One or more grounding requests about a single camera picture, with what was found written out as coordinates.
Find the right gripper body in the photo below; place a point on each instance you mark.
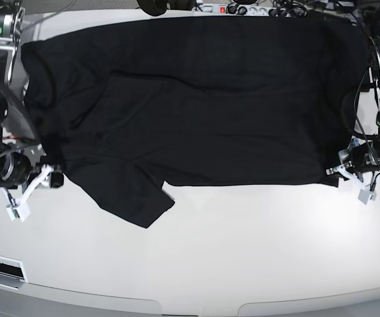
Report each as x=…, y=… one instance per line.
x=41, y=175

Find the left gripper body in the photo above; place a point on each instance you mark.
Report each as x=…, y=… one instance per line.
x=356, y=158

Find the black t-shirt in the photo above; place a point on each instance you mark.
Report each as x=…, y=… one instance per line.
x=197, y=101

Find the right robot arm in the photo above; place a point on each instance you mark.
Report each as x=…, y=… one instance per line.
x=17, y=135

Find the grey slotted table fixture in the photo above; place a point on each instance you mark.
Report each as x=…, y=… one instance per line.
x=12, y=273

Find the white power strip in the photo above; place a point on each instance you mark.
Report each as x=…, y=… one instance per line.
x=290, y=9

